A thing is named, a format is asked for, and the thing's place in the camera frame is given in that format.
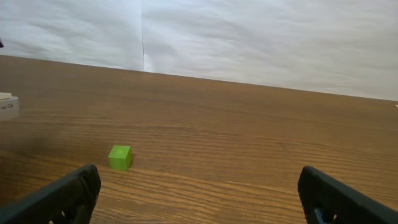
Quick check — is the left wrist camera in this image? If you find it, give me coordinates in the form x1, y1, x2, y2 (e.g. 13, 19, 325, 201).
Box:
0, 91, 21, 121

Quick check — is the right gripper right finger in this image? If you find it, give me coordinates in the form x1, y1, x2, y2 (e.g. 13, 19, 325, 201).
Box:
297, 165, 398, 224

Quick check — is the green cube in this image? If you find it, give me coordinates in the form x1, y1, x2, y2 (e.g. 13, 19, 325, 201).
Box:
107, 144, 133, 172

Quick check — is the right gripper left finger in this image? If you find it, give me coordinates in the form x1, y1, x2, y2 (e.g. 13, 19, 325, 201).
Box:
0, 164, 102, 224

